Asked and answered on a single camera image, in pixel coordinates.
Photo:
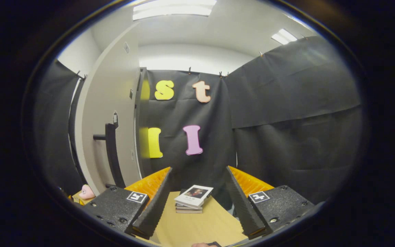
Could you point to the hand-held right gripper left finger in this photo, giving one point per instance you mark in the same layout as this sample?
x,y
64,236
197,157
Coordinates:
x,y
154,206

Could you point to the white cover book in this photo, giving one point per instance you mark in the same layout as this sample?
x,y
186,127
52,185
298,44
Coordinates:
x,y
194,196

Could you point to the large ceiling light panel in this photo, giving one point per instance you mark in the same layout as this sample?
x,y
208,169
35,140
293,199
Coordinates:
x,y
173,9

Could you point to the grey cabinet door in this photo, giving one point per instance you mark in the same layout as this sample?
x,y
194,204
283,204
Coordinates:
x,y
108,85

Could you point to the pink white toy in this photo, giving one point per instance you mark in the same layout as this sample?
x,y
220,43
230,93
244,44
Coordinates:
x,y
87,192

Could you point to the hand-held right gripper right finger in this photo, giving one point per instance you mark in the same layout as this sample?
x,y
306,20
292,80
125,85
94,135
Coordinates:
x,y
243,209

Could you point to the black backdrop cloth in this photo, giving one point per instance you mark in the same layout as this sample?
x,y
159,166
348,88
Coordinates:
x,y
286,137

